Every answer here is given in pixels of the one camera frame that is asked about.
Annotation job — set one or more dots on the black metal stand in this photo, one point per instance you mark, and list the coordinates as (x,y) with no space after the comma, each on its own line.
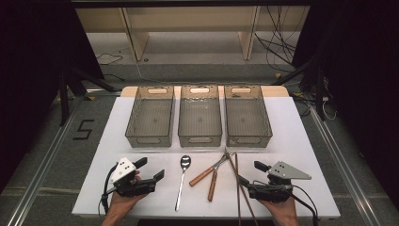
(64,100)
(319,94)

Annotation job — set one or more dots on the person's left hand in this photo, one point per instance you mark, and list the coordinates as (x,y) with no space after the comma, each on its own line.
(120,205)

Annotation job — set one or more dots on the smoky clear plastic bin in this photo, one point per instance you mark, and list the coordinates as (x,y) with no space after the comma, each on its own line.
(199,122)
(150,122)
(247,122)

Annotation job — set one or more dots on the light wooden shelf unit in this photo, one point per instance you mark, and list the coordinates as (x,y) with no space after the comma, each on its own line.
(135,40)

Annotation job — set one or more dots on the short metal floor rail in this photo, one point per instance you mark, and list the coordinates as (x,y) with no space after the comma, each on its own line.
(103,92)

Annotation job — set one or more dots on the silver metal spoon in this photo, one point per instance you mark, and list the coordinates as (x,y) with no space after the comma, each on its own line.
(185,162)

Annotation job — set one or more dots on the black curtain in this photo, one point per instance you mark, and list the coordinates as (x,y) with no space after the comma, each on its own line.
(28,62)
(360,62)

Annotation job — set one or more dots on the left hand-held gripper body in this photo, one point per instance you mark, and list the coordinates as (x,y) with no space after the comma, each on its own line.
(124,169)

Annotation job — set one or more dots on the person's right hand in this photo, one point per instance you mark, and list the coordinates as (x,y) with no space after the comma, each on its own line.
(284,210)

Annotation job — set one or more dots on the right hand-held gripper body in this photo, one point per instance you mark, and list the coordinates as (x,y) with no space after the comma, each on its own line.
(282,171)

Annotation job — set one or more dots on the black frame bar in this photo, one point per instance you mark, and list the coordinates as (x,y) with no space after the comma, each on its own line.
(188,3)

